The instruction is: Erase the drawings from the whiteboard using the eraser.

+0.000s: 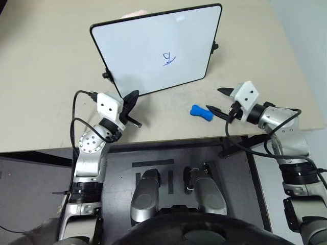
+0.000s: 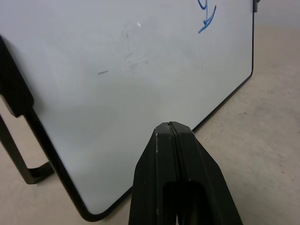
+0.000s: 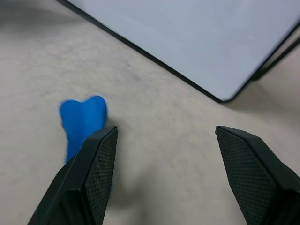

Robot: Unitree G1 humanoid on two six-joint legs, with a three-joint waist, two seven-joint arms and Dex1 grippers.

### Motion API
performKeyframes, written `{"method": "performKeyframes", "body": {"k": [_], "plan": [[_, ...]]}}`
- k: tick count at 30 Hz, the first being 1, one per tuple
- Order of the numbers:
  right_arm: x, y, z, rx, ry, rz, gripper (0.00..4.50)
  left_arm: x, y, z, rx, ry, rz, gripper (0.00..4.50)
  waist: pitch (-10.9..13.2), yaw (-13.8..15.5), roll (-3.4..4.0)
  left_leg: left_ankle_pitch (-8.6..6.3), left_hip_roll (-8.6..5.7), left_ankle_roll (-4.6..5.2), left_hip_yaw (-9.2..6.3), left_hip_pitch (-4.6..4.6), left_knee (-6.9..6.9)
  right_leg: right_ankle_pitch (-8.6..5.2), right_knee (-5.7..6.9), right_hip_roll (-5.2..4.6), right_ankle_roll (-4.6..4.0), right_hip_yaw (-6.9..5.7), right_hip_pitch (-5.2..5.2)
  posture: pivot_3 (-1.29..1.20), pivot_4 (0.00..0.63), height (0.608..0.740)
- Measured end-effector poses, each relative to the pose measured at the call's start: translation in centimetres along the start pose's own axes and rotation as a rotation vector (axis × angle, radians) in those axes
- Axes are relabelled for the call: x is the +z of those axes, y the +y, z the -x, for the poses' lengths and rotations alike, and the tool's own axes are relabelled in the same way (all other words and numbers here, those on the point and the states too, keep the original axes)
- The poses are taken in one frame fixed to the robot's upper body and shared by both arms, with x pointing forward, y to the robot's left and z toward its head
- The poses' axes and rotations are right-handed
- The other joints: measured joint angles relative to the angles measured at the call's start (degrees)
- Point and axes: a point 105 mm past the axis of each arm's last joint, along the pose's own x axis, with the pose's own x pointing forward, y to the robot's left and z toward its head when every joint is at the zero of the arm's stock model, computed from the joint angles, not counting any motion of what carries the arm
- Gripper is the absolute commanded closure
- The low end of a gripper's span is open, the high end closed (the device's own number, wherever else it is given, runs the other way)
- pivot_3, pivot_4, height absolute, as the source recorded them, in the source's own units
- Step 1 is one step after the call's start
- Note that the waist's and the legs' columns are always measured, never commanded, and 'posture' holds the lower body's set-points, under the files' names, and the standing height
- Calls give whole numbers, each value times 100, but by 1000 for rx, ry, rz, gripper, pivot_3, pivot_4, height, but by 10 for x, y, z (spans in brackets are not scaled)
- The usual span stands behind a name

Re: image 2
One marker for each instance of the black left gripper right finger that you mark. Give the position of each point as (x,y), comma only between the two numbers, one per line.
(199,164)

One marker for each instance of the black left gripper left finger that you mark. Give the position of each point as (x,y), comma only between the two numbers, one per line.
(152,164)

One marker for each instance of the black-framed whiteboard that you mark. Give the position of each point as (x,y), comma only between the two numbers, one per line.
(117,82)

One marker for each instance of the black whiteboard stand leg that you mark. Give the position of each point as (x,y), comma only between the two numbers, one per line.
(14,131)

